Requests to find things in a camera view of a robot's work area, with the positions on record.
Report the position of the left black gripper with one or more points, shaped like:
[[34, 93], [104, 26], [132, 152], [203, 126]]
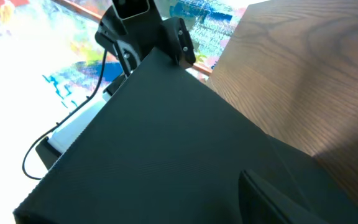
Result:
[[131, 40]]

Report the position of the black gift box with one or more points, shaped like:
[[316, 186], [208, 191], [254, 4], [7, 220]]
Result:
[[167, 149]]

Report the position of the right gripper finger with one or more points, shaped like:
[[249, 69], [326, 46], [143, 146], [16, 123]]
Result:
[[261, 203]]

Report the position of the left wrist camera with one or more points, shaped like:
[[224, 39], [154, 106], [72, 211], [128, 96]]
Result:
[[126, 9]]

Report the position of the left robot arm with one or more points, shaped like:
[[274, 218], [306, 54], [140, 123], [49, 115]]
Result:
[[55, 142]]

